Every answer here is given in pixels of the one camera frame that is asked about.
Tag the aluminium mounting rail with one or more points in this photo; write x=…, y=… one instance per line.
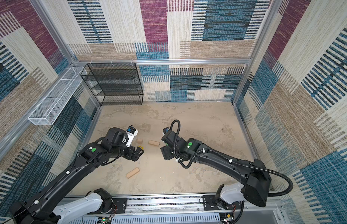
x=168, y=209

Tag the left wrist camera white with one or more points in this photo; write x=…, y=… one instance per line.
x=131, y=132

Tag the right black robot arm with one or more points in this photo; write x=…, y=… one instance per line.
x=253, y=182

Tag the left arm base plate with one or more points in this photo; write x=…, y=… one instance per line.
x=112, y=206

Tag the black wire shelf rack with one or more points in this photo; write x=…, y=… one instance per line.
x=114, y=83

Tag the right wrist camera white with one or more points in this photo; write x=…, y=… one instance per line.
x=166, y=130

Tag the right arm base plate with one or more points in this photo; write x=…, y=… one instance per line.
x=211, y=203

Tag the white wire mesh basket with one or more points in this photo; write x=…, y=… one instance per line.
x=49, y=109

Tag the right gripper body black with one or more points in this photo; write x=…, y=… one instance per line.
x=168, y=152

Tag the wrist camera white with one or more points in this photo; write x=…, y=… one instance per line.
x=166, y=130
x=131, y=132

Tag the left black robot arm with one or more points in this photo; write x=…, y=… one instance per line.
x=44, y=208

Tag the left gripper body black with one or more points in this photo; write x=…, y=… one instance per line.
x=127, y=151

